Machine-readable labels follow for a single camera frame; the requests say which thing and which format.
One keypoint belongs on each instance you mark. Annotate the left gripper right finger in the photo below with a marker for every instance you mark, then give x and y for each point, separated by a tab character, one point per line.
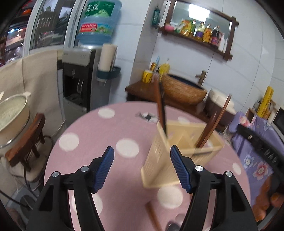
232	210

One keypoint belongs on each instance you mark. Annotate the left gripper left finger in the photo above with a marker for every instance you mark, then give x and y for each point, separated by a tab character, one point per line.
52	211

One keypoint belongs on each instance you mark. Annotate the shiny metal spoon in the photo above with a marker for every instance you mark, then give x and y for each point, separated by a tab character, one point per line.
172	226

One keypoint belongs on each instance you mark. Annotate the brown wooden chopstick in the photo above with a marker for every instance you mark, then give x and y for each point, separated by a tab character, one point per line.
152	216
209	128
223	109
163	113
159	96

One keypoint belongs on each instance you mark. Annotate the right hand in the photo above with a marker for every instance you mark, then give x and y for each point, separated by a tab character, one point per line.
264	201

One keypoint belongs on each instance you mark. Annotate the purple floral cloth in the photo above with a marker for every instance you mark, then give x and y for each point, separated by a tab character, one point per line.
255	167

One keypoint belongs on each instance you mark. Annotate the white microwave oven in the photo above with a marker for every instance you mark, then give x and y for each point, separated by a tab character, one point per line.
278	122

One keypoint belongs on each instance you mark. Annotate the yellow roll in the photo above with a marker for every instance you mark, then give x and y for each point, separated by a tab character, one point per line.
265	101

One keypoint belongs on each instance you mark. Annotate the dark wooden stool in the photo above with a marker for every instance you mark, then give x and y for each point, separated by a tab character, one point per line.
27	143

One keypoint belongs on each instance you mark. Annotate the cream brown rice cooker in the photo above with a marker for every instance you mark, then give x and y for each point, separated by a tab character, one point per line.
215	102

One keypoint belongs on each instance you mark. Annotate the cream plastic utensil holder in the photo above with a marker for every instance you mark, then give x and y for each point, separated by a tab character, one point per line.
168	146

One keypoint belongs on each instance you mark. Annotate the cream electric cooking pot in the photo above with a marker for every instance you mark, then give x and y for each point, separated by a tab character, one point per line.
15	118

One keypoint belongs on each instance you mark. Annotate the brass faucet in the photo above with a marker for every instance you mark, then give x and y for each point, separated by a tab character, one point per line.
201	78

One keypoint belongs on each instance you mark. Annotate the pink polka dot tablecloth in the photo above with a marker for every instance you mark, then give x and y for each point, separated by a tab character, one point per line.
129	128

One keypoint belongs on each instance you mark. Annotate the woven brown basin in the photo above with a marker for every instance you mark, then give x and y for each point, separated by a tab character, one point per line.
182	90

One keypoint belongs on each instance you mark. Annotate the grey water dispenser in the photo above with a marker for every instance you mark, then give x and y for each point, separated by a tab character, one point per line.
82	92

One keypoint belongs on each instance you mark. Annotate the dark soy sauce bottle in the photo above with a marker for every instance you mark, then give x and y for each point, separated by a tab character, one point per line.
215	36

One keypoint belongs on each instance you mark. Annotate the yellow oil bottle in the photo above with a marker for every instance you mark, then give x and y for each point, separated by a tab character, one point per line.
207	33

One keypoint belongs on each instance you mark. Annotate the yellow soap dispenser bottle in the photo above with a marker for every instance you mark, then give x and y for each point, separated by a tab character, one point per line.
164	68

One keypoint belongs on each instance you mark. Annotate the beige cloth cover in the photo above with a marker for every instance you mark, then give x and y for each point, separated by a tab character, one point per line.
37	75

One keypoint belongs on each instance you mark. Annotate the wooden counter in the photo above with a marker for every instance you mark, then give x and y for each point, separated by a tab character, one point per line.
146	92

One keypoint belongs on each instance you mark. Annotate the yellow mug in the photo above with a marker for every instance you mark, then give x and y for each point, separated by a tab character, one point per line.
147	76

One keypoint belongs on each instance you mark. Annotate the paper cup stack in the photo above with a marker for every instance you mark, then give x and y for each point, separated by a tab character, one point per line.
108	54

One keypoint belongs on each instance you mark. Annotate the blue water jug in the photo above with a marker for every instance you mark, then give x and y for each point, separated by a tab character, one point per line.
97	22

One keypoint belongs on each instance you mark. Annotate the wooden wall shelf frame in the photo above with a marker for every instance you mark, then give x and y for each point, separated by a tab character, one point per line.
188	19

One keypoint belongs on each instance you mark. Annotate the window frame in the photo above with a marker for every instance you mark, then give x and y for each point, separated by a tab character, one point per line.
52	26

